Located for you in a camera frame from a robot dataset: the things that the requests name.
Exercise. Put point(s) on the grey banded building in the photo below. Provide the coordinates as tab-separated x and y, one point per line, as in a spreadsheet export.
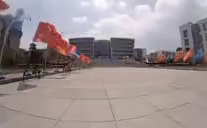
121	47

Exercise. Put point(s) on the parked cart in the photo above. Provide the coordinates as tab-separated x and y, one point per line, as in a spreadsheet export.
61	63

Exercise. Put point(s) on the pale building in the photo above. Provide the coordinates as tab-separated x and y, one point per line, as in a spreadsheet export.
204	33

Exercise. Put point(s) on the grey kerb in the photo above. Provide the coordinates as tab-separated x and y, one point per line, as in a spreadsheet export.
11	80

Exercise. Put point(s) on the row of colourful flags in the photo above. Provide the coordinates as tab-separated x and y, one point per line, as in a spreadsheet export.
187	56

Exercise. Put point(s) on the row of orange flags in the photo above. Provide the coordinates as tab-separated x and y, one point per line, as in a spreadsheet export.
51	36

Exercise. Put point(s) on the parked bicycle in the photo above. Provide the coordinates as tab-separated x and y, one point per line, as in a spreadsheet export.
31	71

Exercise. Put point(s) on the grey concrete slab pavement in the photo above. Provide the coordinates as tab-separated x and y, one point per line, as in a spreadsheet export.
117	96

